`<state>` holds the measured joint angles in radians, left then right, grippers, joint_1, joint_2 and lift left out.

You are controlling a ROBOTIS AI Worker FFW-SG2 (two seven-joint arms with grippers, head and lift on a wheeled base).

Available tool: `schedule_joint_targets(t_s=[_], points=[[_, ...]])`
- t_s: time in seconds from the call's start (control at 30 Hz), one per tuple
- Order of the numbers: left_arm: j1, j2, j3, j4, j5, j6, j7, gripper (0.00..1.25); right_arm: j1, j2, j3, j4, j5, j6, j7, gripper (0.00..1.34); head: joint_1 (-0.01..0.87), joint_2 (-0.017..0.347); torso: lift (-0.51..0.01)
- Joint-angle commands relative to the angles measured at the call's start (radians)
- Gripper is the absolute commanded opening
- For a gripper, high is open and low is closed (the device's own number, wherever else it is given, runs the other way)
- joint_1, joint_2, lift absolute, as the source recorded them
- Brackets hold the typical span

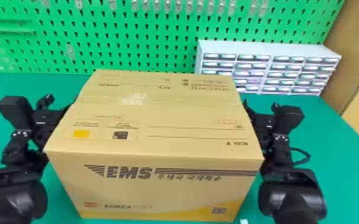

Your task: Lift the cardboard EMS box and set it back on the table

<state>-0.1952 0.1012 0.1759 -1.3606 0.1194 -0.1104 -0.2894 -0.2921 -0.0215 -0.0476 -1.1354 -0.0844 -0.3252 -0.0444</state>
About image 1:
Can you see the cardboard box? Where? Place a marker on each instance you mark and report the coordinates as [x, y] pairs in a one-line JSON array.
[[167, 119]]

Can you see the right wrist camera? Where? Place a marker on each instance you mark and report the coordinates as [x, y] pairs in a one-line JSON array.
[[289, 117]]

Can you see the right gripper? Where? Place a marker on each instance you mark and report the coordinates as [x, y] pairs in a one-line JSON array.
[[263, 128]]

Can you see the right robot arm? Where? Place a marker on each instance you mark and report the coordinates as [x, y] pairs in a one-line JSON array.
[[292, 197]]

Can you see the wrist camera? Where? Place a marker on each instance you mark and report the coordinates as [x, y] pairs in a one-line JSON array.
[[289, 117], [14, 111]]

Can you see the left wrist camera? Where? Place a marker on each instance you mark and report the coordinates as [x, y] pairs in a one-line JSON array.
[[14, 111]]

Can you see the white drawer cabinet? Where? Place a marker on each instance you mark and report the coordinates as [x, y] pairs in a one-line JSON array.
[[279, 70]]

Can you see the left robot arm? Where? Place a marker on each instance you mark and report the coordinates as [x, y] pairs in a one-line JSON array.
[[10, 194]]

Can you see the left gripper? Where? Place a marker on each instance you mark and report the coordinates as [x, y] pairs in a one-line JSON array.
[[45, 125]]

